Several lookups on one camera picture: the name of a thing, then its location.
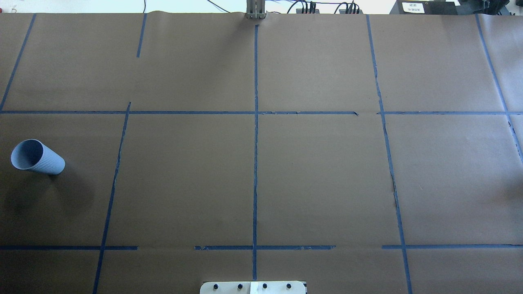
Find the blue ribbed cup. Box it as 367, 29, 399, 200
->
11, 139, 65, 176

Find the black power box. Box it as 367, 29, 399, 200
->
389, 0, 461, 15

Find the aluminium frame post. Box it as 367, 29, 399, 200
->
246, 0, 267, 19

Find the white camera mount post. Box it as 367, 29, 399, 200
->
199, 281, 308, 294

